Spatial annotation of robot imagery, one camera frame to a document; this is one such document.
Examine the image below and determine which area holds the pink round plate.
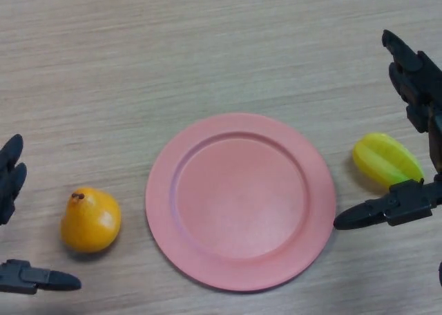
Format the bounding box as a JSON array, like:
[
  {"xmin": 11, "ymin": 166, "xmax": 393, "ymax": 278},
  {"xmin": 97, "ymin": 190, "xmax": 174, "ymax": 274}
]
[{"xmin": 144, "ymin": 113, "xmax": 337, "ymax": 293}]

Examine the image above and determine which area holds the yellow green starfruit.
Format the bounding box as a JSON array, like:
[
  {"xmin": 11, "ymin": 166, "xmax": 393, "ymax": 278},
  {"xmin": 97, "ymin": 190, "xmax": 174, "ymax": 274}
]
[{"xmin": 352, "ymin": 132, "xmax": 426, "ymax": 192}]

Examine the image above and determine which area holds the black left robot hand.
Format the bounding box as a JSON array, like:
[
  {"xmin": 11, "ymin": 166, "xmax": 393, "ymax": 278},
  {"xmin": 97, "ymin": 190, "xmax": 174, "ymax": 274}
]
[{"xmin": 0, "ymin": 133, "xmax": 82, "ymax": 295}]

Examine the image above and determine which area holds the yellow orange pear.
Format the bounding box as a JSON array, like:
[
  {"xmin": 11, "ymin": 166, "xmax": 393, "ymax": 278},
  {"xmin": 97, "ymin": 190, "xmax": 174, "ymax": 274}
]
[{"xmin": 60, "ymin": 187, "xmax": 122, "ymax": 254}]

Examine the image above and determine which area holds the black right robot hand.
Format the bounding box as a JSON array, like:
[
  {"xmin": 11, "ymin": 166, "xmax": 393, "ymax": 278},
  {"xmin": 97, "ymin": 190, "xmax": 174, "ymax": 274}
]
[{"xmin": 333, "ymin": 29, "xmax": 442, "ymax": 288}]

